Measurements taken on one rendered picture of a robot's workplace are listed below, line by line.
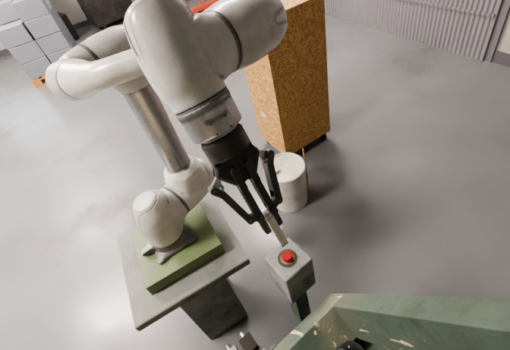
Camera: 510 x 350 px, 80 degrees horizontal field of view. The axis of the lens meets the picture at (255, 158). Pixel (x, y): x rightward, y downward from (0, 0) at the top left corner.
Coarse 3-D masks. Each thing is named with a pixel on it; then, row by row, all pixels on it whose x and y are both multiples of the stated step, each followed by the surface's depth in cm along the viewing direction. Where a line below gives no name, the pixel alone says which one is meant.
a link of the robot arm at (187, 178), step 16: (112, 32) 85; (96, 48) 82; (112, 48) 83; (128, 48) 86; (144, 80) 93; (128, 96) 96; (144, 96) 97; (144, 112) 100; (160, 112) 103; (144, 128) 105; (160, 128) 106; (160, 144) 110; (176, 144) 113; (176, 160) 116; (192, 160) 124; (176, 176) 120; (192, 176) 121; (208, 176) 129; (176, 192) 122; (192, 192) 124; (192, 208) 128
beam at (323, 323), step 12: (324, 300) 102; (336, 300) 93; (312, 312) 100; (324, 312) 91; (336, 312) 91; (300, 324) 97; (312, 324) 89; (324, 324) 89; (336, 324) 89; (288, 336) 95; (300, 336) 87; (312, 336) 87; (324, 336) 88; (336, 336) 88; (348, 336) 88; (276, 348) 93; (288, 348) 86; (300, 348) 86; (312, 348) 86; (324, 348) 86
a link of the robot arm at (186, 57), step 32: (160, 0) 38; (128, 32) 40; (160, 32) 38; (192, 32) 40; (224, 32) 43; (160, 64) 39; (192, 64) 40; (224, 64) 44; (160, 96) 43; (192, 96) 42
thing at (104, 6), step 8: (80, 0) 689; (88, 0) 675; (96, 0) 684; (104, 0) 693; (112, 0) 703; (120, 0) 712; (128, 0) 724; (88, 8) 681; (96, 8) 691; (104, 8) 700; (112, 8) 711; (120, 8) 720; (88, 16) 723; (96, 16) 698; (104, 16) 707; (112, 16) 717; (120, 16) 727; (96, 24) 705; (104, 24) 714
